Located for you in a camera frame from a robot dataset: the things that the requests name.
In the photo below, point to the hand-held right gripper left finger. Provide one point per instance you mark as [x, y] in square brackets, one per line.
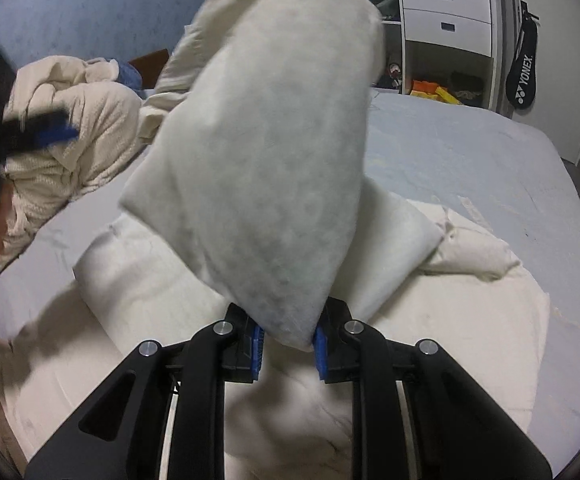
[256, 355]

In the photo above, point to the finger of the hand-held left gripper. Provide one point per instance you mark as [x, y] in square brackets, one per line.
[54, 135]

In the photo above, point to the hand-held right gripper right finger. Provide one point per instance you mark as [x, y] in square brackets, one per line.
[321, 355]

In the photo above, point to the white hooded jacket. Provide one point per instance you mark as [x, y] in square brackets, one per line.
[270, 135]

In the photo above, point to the cream knitted blanket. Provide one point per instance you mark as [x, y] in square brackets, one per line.
[94, 120]

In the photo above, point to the blue cloth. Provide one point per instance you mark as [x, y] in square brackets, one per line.
[130, 75]

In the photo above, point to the brown wooden headboard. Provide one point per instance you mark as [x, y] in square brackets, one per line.
[152, 62]

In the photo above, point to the bed with grey sheet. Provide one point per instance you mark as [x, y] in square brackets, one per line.
[470, 150]

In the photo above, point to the orange and yellow boxes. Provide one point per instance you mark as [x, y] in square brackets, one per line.
[432, 91]

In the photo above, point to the pair of shoes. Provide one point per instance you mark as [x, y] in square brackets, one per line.
[395, 75]

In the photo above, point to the white drawer cabinet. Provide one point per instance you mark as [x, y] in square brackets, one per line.
[395, 45]

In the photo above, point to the black racket bag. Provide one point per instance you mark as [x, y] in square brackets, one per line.
[522, 75]

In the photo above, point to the white drawer unit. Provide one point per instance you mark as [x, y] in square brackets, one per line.
[445, 10]

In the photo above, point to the white door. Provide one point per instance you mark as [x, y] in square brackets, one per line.
[560, 60]

